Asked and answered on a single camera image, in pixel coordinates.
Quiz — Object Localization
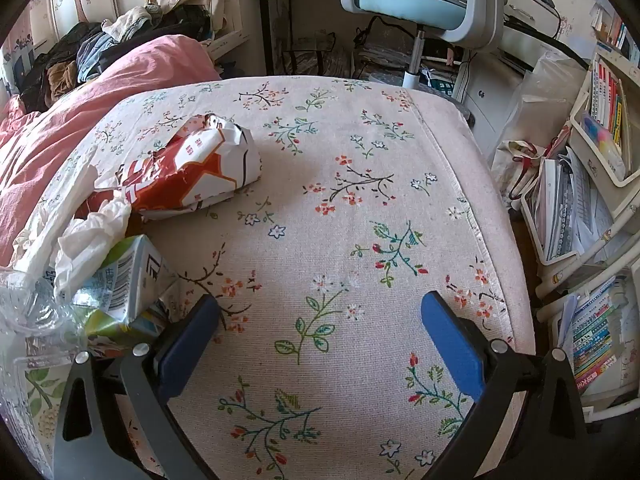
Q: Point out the white tissue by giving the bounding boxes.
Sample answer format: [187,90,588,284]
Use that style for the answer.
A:
[54,195,132,296]

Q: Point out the grey blue office chair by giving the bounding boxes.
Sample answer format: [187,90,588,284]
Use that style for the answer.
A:
[340,0,516,92]

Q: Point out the red white snack bag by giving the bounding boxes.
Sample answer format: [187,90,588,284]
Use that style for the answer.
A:
[75,114,262,222]

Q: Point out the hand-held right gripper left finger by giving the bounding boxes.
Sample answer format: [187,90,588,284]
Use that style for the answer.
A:
[52,294,222,480]

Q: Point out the black picture frame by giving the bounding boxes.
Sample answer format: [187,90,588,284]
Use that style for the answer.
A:
[259,0,293,76]

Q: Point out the green leaf print cloth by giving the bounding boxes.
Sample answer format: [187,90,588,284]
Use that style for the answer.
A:
[0,360,71,461]

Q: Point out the stack of flat books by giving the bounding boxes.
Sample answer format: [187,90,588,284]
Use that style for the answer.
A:
[570,280,623,393]

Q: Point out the white plastic bag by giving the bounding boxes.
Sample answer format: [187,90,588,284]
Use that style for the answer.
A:
[492,52,586,161]

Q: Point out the pink blanket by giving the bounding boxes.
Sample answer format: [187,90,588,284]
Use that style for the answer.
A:
[0,35,223,266]

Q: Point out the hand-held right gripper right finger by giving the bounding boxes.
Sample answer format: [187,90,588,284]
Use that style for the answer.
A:
[421,290,592,480]

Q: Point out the pile of dark clothes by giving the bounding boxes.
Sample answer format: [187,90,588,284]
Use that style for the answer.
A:
[20,5,216,111]

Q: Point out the row of upright books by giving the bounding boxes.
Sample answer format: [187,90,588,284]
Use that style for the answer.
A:
[590,55,632,153]

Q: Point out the light blue drink carton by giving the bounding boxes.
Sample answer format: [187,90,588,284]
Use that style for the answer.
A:
[72,234,178,358]

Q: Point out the clear crushed plastic bottle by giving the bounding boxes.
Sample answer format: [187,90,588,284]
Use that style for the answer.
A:
[0,265,86,361]

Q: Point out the floral tablecloth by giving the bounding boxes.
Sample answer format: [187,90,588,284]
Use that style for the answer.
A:
[15,76,538,480]

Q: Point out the bundle of papers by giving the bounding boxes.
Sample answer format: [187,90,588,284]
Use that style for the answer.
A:
[530,155,616,261]

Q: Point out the white shelf cart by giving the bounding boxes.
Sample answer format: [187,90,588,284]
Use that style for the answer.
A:
[520,50,640,411]

